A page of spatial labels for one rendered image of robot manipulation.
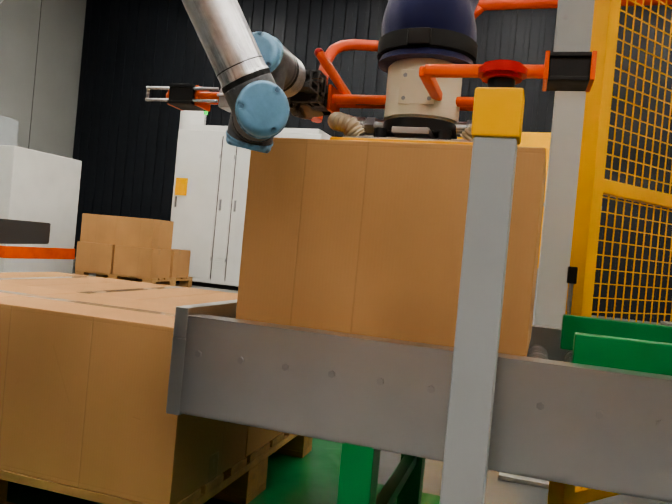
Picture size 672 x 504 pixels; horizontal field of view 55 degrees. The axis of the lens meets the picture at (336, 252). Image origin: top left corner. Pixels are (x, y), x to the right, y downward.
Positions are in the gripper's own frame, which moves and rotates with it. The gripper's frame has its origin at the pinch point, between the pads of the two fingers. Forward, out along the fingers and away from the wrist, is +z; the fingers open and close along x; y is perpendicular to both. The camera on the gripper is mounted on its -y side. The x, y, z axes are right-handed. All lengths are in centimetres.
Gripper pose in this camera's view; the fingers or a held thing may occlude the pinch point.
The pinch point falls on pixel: (308, 100)
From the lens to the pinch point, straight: 160.5
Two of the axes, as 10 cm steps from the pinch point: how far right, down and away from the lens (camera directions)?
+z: 2.9, 0.2, 9.6
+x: 1.0, -10.0, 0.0
